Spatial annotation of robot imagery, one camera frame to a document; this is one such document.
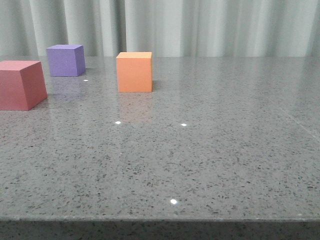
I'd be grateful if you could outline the purple foam cube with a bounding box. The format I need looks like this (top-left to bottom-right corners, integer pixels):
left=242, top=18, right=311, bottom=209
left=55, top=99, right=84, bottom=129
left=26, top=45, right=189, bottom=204
left=46, top=44, right=86, bottom=77

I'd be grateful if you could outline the red foam cube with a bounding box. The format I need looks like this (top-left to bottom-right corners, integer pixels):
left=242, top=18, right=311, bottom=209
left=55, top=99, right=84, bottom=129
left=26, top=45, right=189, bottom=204
left=0, top=60, right=48, bottom=111

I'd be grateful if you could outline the pale green pleated curtain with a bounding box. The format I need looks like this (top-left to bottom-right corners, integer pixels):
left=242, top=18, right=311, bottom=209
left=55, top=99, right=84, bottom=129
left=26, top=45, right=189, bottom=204
left=0, top=0, right=320, bottom=57

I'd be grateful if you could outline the orange foam cube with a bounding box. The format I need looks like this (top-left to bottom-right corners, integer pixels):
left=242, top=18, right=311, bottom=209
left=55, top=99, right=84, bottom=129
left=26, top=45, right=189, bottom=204
left=116, top=52, right=153, bottom=92

